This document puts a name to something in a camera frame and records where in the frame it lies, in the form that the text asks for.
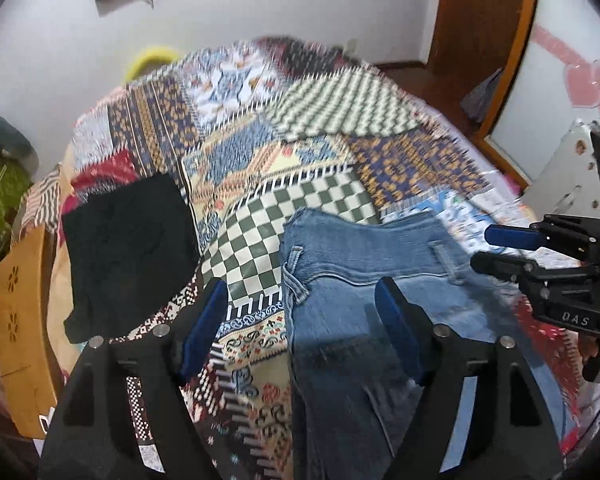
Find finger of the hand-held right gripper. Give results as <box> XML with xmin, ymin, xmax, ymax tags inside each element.
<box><xmin>470</xmin><ymin>252</ymin><xmax>600</xmax><ymax>288</ymax></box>
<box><xmin>484</xmin><ymin>215</ymin><xmax>600</xmax><ymax>261</ymax></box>

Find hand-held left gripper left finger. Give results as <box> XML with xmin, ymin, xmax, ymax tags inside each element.
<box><xmin>39</xmin><ymin>277</ymin><xmax>229</xmax><ymax>480</ymax></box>

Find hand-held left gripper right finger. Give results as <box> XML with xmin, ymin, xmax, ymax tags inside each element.
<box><xmin>375</xmin><ymin>277</ymin><xmax>566</xmax><ymax>480</ymax></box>

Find blue denim pants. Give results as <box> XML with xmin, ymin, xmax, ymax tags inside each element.
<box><xmin>280</xmin><ymin>207</ymin><xmax>566</xmax><ymax>480</ymax></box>

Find black folded garment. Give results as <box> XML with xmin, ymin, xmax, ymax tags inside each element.
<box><xmin>61</xmin><ymin>174</ymin><xmax>201</xmax><ymax>345</ymax></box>

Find grey cloth by door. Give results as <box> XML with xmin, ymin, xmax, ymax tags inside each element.
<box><xmin>460</xmin><ymin>67</ymin><xmax>503</xmax><ymax>123</ymax></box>

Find wooden lap desk board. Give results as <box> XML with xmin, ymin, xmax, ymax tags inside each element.
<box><xmin>0</xmin><ymin>225</ymin><xmax>66</xmax><ymax>441</ymax></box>

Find patchwork printed blanket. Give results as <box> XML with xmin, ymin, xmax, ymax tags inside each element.
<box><xmin>20</xmin><ymin>35</ymin><xmax>586</xmax><ymax>480</ymax></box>

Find brown wooden door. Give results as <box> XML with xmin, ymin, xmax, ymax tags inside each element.
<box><xmin>422</xmin><ymin>0</ymin><xmax>543</xmax><ymax>186</ymax></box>

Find green printed bag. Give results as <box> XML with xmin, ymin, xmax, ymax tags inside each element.
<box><xmin>0</xmin><ymin>160</ymin><xmax>33</xmax><ymax>261</ymax></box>

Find grey plush pillow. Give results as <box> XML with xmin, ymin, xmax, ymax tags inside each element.
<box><xmin>0</xmin><ymin>114</ymin><xmax>40</xmax><ymax>171</ymax></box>

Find yellow round object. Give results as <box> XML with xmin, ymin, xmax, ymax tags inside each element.
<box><xmin>125</xmin><ymin>46</ymin><xmax>181</xmax><ymax>83</ymax></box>

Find pink wall decal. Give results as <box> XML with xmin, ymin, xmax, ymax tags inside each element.
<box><xmin>532</xmin><ymin>25</ymin><xmax>600</xmax><ymax>121</ymax></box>

